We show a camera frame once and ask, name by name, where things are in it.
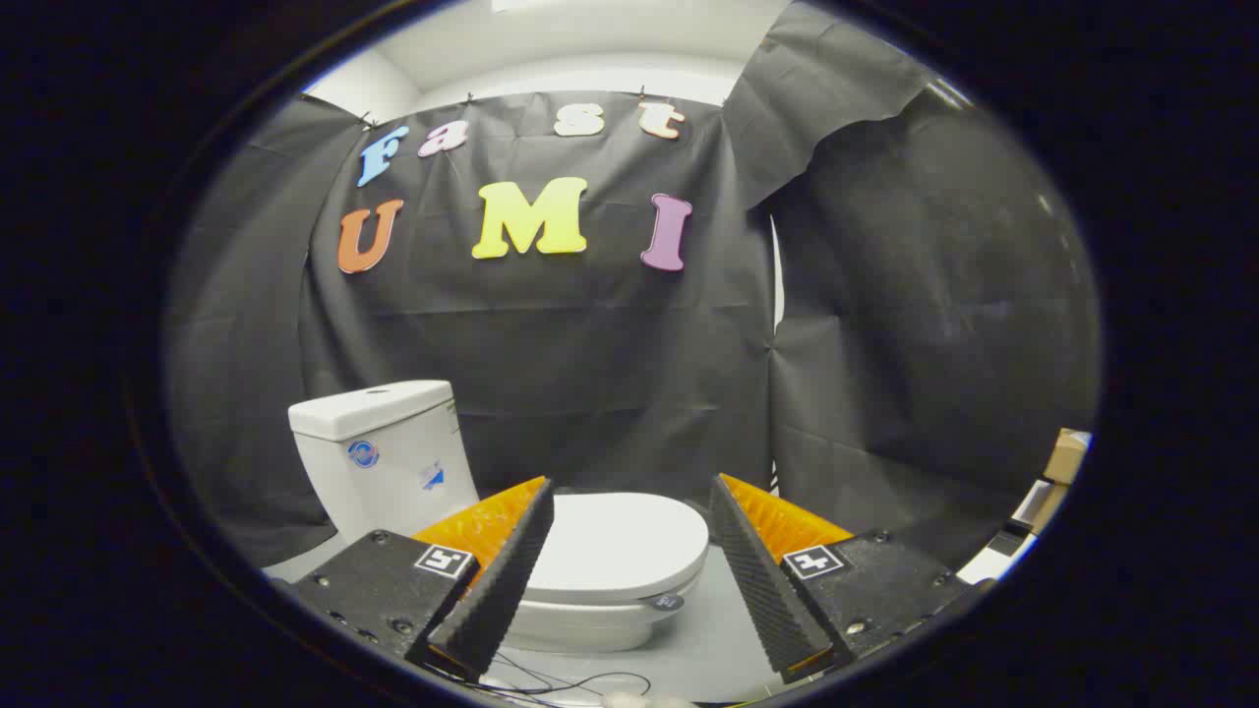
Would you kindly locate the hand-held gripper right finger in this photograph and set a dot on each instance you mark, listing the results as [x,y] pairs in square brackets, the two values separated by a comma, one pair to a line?
[762,590]

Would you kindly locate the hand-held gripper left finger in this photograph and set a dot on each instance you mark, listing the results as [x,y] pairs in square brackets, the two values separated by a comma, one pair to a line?
[497,590]

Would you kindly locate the white toilet lid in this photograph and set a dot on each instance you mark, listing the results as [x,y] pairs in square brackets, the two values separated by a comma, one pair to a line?
[620,541]

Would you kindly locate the black backdrop cloth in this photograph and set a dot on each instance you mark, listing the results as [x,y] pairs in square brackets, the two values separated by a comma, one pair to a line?
[590,344]

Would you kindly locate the brown cardboard box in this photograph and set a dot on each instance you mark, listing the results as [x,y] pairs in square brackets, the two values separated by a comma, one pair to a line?
[1067,457]

